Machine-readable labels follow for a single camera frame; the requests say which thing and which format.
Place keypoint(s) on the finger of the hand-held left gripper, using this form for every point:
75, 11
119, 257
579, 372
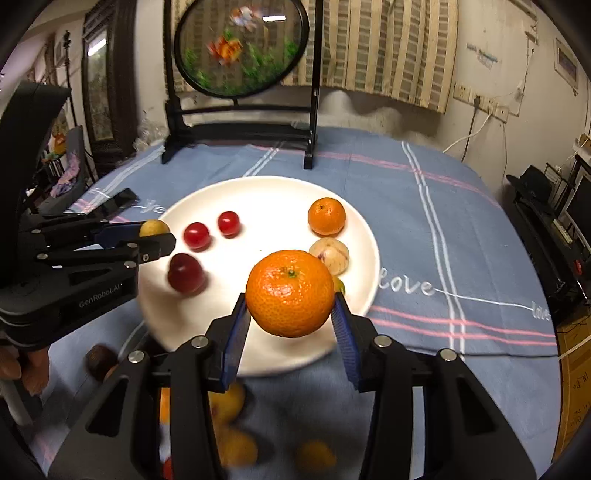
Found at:
152, 247
117, 233

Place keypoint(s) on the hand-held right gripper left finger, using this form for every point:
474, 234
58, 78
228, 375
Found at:
233, 341

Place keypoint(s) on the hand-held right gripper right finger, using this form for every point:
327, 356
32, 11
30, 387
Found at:
347, 344

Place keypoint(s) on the small yellow fruit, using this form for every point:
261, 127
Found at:
154, 227

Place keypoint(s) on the dark red plum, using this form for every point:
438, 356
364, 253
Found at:
186, 273

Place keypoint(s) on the yellow-orange round fruit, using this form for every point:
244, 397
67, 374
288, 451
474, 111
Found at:
340, 286

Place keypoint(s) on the mandarin orange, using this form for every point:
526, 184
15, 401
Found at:
290, 293
327, 216

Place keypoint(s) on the pale speckled passion fruit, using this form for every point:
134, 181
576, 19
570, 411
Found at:
330, 251

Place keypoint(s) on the wrinkled dark passion fruit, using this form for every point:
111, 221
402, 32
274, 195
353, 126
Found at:
99, 362

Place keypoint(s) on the white oval plate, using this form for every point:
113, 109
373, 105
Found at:
263, 212

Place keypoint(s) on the person's left hand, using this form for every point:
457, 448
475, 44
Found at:
27, 369

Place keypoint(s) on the black smartphone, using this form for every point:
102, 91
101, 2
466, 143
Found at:
122, 198

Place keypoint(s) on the chair with purple print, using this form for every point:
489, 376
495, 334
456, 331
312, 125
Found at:
69, 170

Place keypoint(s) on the small orange tomato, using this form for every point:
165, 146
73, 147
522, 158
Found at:
164, 406
236, 447
316, 454

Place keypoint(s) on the clear plastic bag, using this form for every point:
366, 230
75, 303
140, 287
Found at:
150, 134

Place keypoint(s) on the dark wooden framed picture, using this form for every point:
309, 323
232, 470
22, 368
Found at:
104, 92

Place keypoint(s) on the blue striped tablecloth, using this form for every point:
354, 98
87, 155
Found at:
461, 230

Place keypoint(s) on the black desk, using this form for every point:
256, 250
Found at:
545, 249

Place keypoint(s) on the round embroidered screen black stand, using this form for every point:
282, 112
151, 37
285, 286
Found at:
240, 46

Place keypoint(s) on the cardboard box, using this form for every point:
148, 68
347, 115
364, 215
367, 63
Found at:
575, 383

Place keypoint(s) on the black hat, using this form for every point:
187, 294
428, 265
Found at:
531, 184

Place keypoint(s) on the computer monitor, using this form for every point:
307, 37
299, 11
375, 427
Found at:
579, 205

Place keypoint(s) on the beige checked curtain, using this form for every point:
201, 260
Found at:
392, 46

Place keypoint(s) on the white wall socket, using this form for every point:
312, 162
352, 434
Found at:
461, 91

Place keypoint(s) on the wall electric box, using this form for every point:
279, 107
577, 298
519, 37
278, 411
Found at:
565, 62

